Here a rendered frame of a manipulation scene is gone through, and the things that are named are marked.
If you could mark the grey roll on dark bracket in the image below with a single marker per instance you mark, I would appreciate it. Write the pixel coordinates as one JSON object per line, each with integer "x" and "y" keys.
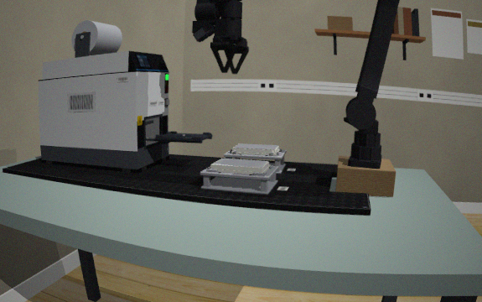
{"x": 105, "y": 38}

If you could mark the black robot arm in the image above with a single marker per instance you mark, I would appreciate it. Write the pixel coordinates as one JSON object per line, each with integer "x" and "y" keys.
{"x": 361, "y": 114}

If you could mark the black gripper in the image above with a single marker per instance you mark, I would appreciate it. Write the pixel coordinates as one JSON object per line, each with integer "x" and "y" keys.
{"x": 239, "y": 46}

